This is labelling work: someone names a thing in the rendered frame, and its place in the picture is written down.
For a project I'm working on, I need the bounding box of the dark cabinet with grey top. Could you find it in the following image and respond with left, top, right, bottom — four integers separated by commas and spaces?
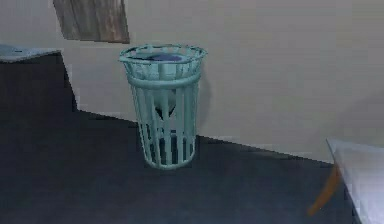
0, 44, 79, 116

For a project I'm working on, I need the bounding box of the blue garbage can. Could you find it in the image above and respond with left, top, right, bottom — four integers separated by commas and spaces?
146, 53, 184, 64

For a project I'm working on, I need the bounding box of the white table with orange leg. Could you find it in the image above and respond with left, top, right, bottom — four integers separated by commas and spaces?
306, 136, 384, 224

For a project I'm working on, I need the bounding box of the brown wooden framed picture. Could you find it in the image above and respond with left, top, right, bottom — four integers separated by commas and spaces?
52, 0, 131, 45

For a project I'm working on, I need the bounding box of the green slatted garbage container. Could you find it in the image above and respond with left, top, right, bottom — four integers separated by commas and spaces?
118, 43, 209, 171

